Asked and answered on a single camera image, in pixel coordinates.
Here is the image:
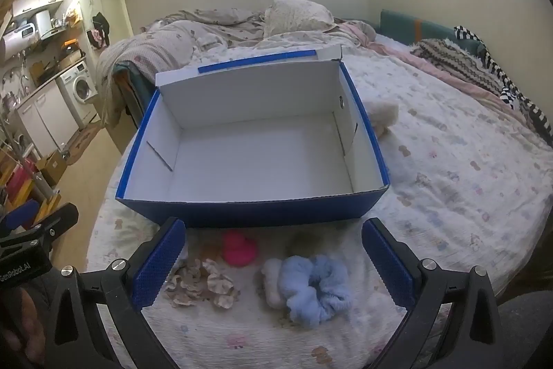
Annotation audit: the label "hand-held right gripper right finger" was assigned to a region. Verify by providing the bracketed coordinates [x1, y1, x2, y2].
[362, 217, 504, 369]

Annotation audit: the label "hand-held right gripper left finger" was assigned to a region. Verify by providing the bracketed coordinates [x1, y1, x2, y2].
[43, 217, 187, 369]

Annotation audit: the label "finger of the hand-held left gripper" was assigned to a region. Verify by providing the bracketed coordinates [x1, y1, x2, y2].
[9, 202, 79, 244]

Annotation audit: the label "beige floral scrunchie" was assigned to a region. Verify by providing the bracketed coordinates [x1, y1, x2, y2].
[164, 258, 240, 309]

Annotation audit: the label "pink rubber duck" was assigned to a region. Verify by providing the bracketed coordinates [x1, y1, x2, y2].
[222, 230, 259, 267]

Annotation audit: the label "light blue fluffy scrunchie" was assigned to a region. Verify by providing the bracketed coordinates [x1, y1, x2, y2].
[277, 254, 353, 329]

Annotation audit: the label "white fluffy scrunchie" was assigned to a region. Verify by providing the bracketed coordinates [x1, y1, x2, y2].
[261, 258, 286, 308]

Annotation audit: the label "blue cardboard box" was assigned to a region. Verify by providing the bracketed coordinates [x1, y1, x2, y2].
[115, 45, 391, 228]

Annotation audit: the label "yellow wooden rack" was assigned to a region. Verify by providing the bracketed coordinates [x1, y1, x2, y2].
[0, 157, 61, 223]

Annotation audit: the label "cardboard box on floor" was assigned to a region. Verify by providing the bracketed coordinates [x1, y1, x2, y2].
[37, 151, 67, 186]

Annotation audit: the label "brown floor rug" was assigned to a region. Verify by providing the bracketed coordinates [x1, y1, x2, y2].
[65, 121, 102, 164]

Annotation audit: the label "white printed bedsheet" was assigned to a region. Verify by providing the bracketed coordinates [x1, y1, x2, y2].
[86, 30, 553, 369]

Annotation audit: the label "white kitchen cabinet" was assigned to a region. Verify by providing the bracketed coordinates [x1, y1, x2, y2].
[17, 82, 78, 156]

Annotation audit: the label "white washing machine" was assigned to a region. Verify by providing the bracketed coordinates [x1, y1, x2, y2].
[56, 64, 99, 130]

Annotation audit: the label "cream fluffy toy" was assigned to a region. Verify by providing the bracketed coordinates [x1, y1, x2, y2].
[367, 101, 399, 136]

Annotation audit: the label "white water heater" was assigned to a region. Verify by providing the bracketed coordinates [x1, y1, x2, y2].
[0, 23, 39, 61]

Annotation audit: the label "hanging dark clothes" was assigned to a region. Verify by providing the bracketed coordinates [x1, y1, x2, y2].
[86, 12, 112, 48]

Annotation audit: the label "crumpled beige duvet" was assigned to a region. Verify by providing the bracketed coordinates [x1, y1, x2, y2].
[96, 8, 269, 128]

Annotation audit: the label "pink cloth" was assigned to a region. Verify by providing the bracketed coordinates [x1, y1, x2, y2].
[337, 21, 519, 111]

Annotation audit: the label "black and white striped cloth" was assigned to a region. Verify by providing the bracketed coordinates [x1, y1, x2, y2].
[453, 26, 553, 136]

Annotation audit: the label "teal headboard cushion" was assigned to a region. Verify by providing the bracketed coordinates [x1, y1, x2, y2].
[380, 9, 485, 54]

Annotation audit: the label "beige pillow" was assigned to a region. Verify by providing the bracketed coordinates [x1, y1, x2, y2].
[263, 0, 335, 37]

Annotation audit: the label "white wall cupboards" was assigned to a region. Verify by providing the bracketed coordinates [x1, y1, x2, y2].
[12, 0, 65, 18]

